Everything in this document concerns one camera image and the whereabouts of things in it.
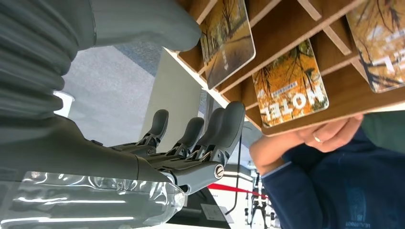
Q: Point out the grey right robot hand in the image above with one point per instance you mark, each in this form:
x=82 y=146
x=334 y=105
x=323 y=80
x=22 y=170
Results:
x=79 y=158

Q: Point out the person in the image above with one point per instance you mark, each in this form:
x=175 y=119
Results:
x=332 y=189

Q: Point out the autumn print hotel card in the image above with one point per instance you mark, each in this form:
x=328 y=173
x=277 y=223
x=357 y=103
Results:
x=291 y=85
x=379 y=47

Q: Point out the wooden slotted card rack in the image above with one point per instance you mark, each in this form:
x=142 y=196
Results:
x=284 y=19

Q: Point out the ribbed grey right arm sleeve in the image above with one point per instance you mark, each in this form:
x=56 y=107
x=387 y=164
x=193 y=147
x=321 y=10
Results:
x=28 y=57

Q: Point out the red barrier belt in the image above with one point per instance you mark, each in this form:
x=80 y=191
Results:
x=234 y=189

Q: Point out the black box with white label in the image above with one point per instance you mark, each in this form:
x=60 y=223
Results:
x=196 y=218

